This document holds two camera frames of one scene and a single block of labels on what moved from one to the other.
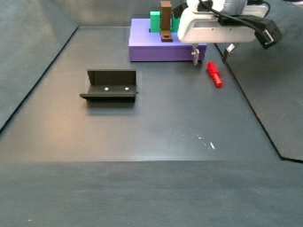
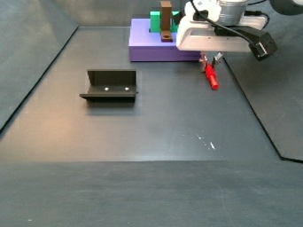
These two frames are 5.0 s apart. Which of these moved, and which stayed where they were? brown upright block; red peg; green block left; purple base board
Moved: red peg
Stayed: brown upright block; green block left; purple base board
